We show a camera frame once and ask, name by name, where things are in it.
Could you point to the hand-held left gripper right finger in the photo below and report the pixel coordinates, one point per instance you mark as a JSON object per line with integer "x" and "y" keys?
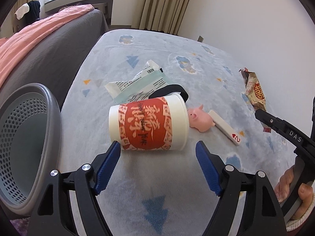
{"x": 208, "y": 167}

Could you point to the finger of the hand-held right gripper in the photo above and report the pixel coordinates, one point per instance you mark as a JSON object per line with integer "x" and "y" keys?
{"x": 278, "y": 125}

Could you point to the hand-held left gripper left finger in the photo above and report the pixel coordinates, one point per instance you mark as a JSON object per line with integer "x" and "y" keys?
{"x": 108, "y": 164}

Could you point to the beige and red snack wrapper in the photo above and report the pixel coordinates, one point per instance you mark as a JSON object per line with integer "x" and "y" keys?
{"x": 257, "y": 93}

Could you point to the red and white paper cup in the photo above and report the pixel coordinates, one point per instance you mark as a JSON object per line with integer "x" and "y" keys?
{"x": 147, "y": 125}

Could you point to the grey perforated plastic basket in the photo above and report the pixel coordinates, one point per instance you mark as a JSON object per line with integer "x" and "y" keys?
{"x": 24, "y": 137}

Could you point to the person's right hand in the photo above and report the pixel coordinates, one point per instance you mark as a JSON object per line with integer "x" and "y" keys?
{"x": 284, "y": 185}

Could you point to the white tile with red heart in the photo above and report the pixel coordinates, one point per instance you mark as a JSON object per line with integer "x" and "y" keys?
{"x": 226, "y": 129}

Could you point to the pink pig toy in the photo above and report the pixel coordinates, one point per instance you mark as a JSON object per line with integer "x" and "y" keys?
{"x": 200, "y": 120}

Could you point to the light blue printed blanket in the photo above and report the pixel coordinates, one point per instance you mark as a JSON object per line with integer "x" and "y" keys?
{"x": 152, "y": 196}

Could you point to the white and green mask packet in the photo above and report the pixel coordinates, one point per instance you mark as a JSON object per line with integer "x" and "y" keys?
{"x": 133, "y": 89}

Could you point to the black plastic cup lid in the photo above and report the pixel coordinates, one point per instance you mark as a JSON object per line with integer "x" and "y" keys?
{"x": 172, "y": 89}

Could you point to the small white barcode packet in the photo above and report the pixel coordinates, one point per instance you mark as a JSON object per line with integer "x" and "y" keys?
{"x": 147, "y": 70}

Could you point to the purple fuzzy rug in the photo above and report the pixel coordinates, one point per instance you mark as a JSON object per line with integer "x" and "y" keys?
{"x": 19, "y": 227}

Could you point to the grey bed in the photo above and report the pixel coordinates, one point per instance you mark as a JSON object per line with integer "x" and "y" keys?
{"x": 69, "y": 44}

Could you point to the pink bed blanket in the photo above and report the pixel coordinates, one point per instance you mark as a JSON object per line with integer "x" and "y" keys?
{"x": 29, "y": 41}

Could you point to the grey window sill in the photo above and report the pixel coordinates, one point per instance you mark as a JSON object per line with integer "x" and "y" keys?
{"x": 81, "y": 1}

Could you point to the brown chair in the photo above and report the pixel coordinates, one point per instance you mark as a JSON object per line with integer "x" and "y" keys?
{"x": 17, "y": 25}

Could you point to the black garment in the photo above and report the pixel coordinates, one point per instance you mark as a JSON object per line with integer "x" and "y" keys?
{"x": 34, "y": 11}

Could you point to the white cloth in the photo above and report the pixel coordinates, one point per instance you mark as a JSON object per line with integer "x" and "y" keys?
{"x": 21, "y": 11}

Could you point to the wall outlet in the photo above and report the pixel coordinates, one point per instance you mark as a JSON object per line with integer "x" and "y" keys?
{"x": 200, "y": 38}

